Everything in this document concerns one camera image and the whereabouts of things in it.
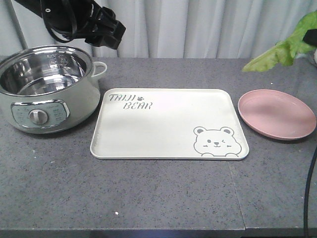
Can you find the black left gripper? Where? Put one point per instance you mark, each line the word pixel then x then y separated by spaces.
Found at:
pixel 66 20

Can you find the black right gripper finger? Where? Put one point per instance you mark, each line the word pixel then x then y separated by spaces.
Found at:
pixel 310 37

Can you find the green lettuce leaf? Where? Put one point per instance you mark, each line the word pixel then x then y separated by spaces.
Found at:
pixel 284 52

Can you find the pink round plate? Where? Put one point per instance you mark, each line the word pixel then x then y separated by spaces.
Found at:
pixel 276 114

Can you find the cream bear serving tray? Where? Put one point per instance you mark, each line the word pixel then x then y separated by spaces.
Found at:
pixel 152 123

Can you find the white rice cooker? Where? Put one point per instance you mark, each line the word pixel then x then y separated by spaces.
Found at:
pixel 312 57

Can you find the grey pleated curtain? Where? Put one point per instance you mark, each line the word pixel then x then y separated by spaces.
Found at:
pixel 223 29

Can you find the green electric cooking pot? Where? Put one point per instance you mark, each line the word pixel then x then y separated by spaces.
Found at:
pixel 50 88

